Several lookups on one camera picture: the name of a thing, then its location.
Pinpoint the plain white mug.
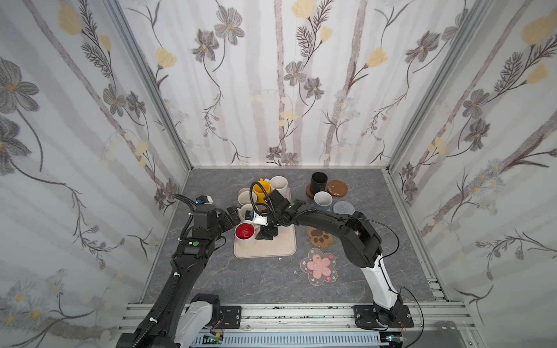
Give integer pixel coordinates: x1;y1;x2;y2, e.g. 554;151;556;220
239;204;253;221

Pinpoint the white mug red inside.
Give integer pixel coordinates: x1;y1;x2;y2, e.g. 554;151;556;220
234;222;256;248

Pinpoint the beige serving tray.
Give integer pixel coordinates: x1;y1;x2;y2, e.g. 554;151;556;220
233;186;297;260

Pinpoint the lavender mug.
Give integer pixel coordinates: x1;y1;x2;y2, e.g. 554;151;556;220
238;188;253;206

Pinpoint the yellow mug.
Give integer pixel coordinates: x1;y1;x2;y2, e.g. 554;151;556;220
253;179;272;203

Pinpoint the brown cork round coaster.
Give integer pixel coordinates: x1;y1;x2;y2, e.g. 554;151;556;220
305;185;314;199

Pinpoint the white mug blue handle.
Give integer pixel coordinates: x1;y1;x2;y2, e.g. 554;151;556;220
313;191;333;212

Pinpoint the brown paw coaster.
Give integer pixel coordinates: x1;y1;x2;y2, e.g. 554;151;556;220
306;228;334;249

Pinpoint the black ceramic mug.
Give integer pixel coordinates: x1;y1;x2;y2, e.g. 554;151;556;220
309;172;329;196

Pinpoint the blue grey woven coaster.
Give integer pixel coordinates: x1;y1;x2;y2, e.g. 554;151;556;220
332;201;355;215

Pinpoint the dark brown glossy coaster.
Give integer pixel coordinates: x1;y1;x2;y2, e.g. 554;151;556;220
326;180;349;197

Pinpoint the pink flower coaster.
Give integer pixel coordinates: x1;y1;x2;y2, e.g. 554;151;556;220
300;248;339;287

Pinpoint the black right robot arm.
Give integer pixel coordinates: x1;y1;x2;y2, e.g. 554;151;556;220
240;193;407;326

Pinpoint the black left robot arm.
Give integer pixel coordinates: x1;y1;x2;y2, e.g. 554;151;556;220
116;204;240;347

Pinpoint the white speckled cup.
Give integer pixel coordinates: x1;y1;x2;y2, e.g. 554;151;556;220
269;175;289;198

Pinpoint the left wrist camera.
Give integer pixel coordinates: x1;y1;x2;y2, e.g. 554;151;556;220
195;195;213;205

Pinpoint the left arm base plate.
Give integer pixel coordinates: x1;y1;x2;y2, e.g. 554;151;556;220
209;305;242;330

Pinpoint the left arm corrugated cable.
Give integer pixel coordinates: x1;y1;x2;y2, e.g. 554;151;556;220
130;273;181;348

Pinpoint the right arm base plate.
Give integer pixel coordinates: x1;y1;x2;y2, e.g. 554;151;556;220
352;304;414;331

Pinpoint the aluminium corner post left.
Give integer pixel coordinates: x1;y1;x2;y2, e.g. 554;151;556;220
103;0;194;173

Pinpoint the aluminium corner post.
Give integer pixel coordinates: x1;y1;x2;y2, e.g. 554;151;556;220
103;0;194;173
385;1;493;173

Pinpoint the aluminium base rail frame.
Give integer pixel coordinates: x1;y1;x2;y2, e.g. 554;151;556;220
118;302;486;347

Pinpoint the aluminium corner post right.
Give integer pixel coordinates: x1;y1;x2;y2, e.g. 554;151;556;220
385;1;493;173

